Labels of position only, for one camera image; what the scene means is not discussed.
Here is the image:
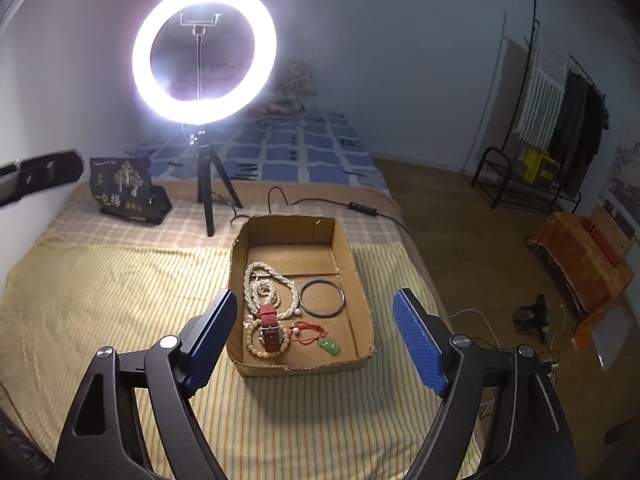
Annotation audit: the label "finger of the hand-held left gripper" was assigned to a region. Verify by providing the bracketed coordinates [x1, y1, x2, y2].
[0, 149, 86, 206]

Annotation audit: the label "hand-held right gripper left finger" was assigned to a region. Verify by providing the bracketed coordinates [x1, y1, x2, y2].
[55, 289, 238, 480]

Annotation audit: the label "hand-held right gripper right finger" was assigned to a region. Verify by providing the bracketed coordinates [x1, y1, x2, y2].
[391, 287, 576, 480]

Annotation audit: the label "beige bead bracelet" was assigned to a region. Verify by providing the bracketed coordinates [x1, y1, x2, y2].
[243, 317, 292, 359]

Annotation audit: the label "red strap watch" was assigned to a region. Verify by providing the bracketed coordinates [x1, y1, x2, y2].
[257, 304, 283, 352]

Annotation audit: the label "white pearl necklace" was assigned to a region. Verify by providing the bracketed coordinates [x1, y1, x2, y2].
[243, 261, 301, 321]

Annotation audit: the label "black bangle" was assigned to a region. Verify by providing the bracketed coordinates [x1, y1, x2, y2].
[300, 279, 346, 318]

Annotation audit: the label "cardboard box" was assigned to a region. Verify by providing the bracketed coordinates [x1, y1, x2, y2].
[227, 215, 376, 375]

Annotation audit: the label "black printed gift bag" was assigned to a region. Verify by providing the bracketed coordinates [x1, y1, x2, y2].
[89, 156, 173, 226]

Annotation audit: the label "yellow striped blanket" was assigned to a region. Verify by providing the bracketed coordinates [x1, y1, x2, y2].
[0, 242, 481, 480]

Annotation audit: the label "plaid bedsheet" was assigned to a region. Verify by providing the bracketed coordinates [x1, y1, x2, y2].
[20, 180, 406, 256]

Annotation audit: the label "black gadget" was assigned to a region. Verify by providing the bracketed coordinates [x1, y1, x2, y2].
[512, 294, 551, 343]

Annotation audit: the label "black tripod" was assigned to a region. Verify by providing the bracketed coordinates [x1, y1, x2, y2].
[189, 130, 244, 237]

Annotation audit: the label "orange cloth covered chest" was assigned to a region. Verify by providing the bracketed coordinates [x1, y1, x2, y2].
[525, 212, 636, 321]

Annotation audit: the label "black clothes rack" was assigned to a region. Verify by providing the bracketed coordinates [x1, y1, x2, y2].
[470, 0, 611, 211]

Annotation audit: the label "grey flat panel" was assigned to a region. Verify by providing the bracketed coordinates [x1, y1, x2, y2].
[572, 300, 636, 371]

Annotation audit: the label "blue checked quilt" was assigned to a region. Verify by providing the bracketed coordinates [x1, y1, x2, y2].
[125, 109, 391, 196]

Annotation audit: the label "yellow box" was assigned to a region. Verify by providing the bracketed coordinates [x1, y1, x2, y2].
[522, 149, 562, 186]

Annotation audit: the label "phone holder clip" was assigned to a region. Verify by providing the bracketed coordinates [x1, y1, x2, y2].
[180, 10, 221, 36]

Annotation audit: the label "red flat box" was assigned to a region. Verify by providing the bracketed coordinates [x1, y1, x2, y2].
[589, 220, 626, 261]

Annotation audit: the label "floral pillow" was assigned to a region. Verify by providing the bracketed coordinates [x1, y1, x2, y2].
[255, 60, 318, 118]

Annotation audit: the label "dark hanging clothes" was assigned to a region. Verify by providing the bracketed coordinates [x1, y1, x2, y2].
[547, 70, 608, 196]

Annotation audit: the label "white striped towel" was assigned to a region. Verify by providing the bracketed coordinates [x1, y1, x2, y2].
[515, 25, 571, 146]

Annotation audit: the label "white cable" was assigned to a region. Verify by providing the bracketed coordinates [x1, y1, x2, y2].
[447, 307, 566, 361]

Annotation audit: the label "red string jade pendant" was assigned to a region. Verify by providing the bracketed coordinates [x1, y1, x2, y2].
[290, 321, 342, 357]

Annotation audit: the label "white ring light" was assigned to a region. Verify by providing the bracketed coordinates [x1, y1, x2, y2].
[131, 0, 278, 126]

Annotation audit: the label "black cable with controller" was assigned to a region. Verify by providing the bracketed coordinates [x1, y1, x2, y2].
[230, 186, 413, 236]

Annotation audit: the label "wall poster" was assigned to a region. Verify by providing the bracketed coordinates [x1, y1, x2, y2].
[597, 120, 640, 211]

